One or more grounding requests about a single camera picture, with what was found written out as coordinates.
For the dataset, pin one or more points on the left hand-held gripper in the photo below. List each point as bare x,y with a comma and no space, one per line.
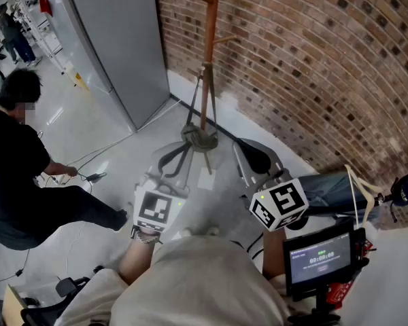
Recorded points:
153,205

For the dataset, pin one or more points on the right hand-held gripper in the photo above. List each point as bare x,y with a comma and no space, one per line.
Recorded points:
282,202

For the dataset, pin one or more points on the brown wooden coat rack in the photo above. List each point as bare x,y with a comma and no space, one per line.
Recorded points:
209,29

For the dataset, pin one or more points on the person's right forearm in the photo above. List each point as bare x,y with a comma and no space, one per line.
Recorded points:
273,253

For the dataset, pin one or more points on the person's left forearm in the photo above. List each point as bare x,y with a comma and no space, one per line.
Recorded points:
137,260

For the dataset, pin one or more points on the white paper sheet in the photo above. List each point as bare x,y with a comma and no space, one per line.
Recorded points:
206,178

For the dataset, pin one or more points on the black power adapter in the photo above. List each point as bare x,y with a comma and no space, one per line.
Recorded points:
96,176

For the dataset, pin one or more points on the blue jeans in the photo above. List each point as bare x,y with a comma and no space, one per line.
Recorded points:
333,192

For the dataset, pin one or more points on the white clothes hanger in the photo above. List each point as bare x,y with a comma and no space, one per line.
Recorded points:
355,185

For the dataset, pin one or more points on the black monitor screen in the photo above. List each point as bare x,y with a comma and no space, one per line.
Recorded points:
319,260

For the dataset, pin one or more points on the yellow floor wedge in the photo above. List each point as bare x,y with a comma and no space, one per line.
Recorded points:
80,81

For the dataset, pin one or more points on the red packet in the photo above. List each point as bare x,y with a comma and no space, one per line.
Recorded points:
340,292

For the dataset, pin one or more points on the black office chair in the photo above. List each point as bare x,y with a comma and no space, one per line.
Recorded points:
66,287

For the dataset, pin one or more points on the red cloth item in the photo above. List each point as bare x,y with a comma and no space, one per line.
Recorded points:
45,3

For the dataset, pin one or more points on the light wooden board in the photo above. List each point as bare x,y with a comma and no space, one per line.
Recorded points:
13,307

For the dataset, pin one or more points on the black monitor mount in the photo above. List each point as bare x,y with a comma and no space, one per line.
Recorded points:
321,311

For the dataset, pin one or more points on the white metal shelving frame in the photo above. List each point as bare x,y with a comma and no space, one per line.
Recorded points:
37,29

